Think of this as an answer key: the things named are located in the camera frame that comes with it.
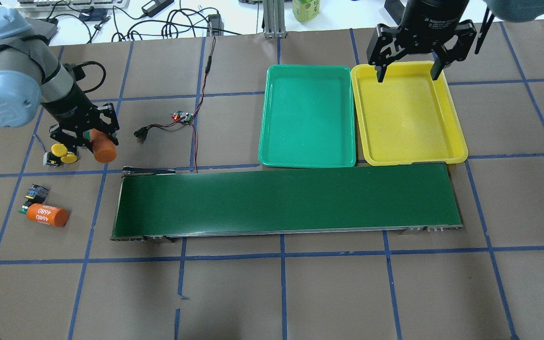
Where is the yellow plastic tray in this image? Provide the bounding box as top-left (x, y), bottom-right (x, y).
top-left (350, 60), bottom-right (469, 166)

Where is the green tea bottle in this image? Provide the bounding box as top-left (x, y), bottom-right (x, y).
top-left (292, 0), bottom-right (320, 22)

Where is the green plastic tray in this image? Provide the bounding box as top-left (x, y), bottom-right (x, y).
top-left (258, 65), bottom-right (357, 168)

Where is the yellow push button switch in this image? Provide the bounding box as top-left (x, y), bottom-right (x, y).
top-left (60, 151), bottom-right (78, 164)
top-left (42, 144), bottom-right (68, 167)

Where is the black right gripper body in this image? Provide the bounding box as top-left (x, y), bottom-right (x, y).
top-left (378, 0), bottom-right (476, 48)

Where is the orange cylinder with 4680 label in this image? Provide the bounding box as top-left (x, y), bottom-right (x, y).
top-left (26, 203), bottom-right (69, 227)

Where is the small motor controller board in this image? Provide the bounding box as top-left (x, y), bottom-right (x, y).
top-left (172, 110), bottom-right (195, 125)

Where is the green conveyor belt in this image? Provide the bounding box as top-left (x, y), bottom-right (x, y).
top-left (110, 163), bottom-right (463, 241)

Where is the black power adapter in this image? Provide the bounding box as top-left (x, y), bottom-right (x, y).
top-left (141, 0), bottom-right (175, 18)

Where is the plain orange cylinder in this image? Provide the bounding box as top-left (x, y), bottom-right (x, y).
top-left (89, 129), bottom-right (117, 163)

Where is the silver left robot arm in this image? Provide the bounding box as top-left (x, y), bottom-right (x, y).
top-left (0, 6), bottom-right (119, 151)

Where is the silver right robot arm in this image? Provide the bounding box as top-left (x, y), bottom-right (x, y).
top-left (366, 0), bottom-right (544, 82)

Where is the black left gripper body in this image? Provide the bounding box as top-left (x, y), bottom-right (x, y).
top-left (45, 92), bottom-right (112, 142)

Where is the aluminium frame post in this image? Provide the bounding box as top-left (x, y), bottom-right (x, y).
top-left (263, 0), bottom-right (287, 39)

